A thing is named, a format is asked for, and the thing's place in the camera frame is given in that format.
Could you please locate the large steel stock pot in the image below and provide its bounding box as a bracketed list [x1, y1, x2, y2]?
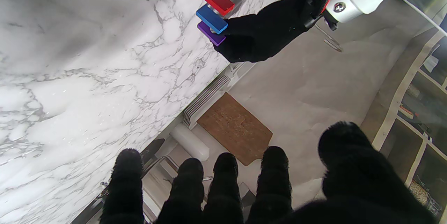
[141, 144, 213, 219]

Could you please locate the purple domino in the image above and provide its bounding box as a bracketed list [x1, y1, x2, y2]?
[197, 21, 227, 47]

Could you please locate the white cylindrical candle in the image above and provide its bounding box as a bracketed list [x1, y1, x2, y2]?
[170, 124, 210, 162]

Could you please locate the brown wooden cutting board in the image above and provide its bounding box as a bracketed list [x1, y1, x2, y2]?
[197, 92, 273, 166]

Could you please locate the stack of white plates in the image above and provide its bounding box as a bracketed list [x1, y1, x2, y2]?
[183, 75, 231, 128]

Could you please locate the chrome kitchen faucet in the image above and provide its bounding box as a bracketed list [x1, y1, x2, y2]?
[314, 24, 343, 52]

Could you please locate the blue domino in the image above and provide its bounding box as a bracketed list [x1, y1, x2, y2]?
[196, 4, 229, 35]

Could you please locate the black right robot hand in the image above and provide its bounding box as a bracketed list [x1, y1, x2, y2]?
[101, 121, 437, 224]

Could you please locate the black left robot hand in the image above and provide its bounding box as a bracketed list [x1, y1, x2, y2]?
[213, 0, 315, 63]

